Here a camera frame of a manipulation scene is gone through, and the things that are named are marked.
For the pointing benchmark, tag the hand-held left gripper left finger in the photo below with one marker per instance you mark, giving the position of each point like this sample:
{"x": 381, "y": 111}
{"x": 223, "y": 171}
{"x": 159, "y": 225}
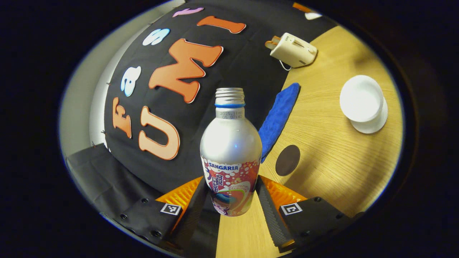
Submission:
{"x": 192, "y": 218}

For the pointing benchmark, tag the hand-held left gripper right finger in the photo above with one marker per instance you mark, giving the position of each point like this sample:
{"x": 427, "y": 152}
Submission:
{"x": 269, "y": 218}

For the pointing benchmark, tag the dark brown round coaster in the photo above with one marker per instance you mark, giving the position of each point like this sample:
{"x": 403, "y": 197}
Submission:
{"x": 287, "y": 160}

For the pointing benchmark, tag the silver water bottle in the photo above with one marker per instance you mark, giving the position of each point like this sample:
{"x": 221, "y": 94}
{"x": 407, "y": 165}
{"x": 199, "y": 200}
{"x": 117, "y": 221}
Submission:
{"x": 231, "y": 143}

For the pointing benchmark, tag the white teacup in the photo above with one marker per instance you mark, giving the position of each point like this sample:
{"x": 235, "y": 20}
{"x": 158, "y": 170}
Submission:
{"x": 360, "y": 97}

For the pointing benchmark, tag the blue towel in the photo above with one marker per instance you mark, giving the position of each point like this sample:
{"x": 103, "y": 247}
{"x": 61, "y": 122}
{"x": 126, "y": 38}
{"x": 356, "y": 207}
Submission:
{"x": 279, "y": 114}

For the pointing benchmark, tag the white saucer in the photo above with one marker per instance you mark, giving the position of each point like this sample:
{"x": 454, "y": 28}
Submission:
{"x": 373, "y": 126}

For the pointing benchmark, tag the black backdrop cloth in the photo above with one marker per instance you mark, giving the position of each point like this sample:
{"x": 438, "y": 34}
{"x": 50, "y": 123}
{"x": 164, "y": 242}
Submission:
{"x": 222, "y": 71}

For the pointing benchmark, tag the white toaster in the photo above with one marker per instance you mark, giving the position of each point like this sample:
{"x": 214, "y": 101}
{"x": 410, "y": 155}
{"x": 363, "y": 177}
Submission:
{"x": 294, "y": 52}

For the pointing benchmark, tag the toast slice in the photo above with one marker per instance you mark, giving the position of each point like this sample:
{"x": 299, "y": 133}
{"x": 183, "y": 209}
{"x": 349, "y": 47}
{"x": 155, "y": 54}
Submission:
{"x": 277, "y": 38}
{"x": 270, "y": 44}

